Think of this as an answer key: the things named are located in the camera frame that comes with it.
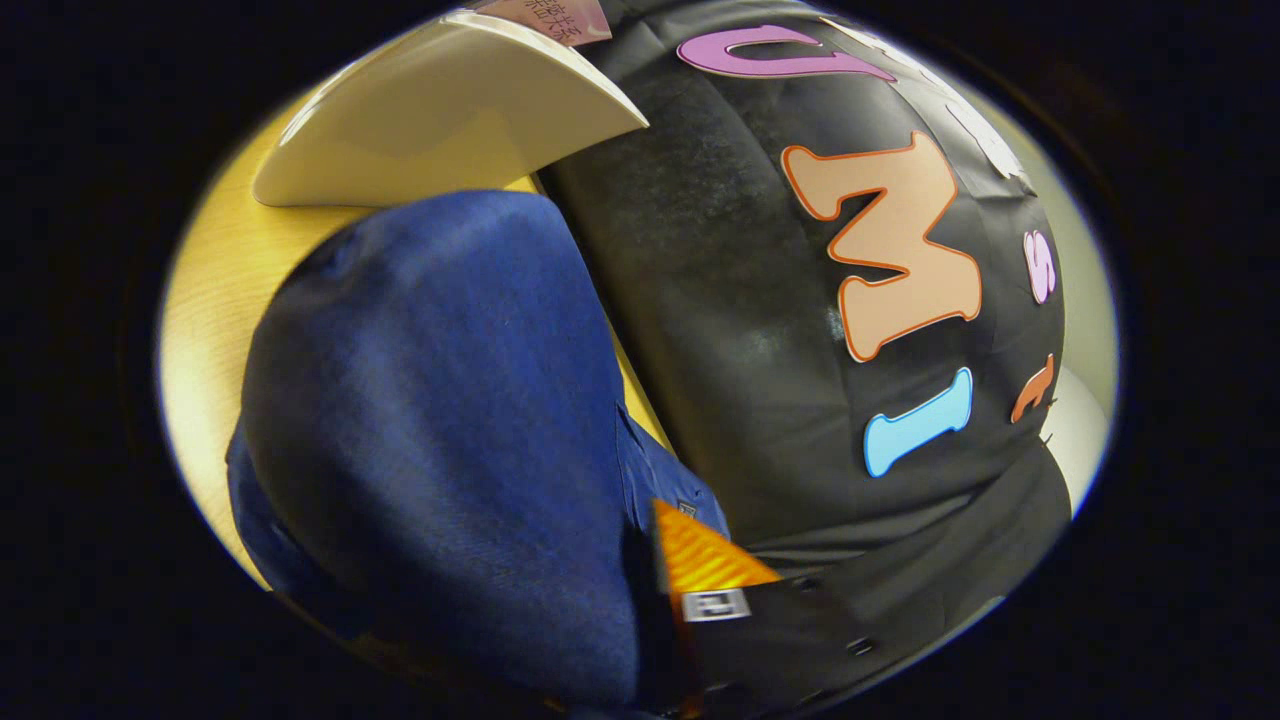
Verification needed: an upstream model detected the white plastic bookshelf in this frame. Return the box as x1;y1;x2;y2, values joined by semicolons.
252;10;649;209

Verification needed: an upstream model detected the black backdrop cloth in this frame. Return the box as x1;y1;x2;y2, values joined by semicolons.
540;0;1076;621

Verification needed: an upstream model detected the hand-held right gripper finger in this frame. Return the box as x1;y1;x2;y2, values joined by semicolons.
650;498;1006;716

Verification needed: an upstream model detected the blue schoolbag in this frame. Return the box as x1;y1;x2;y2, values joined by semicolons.
225;190;731;713

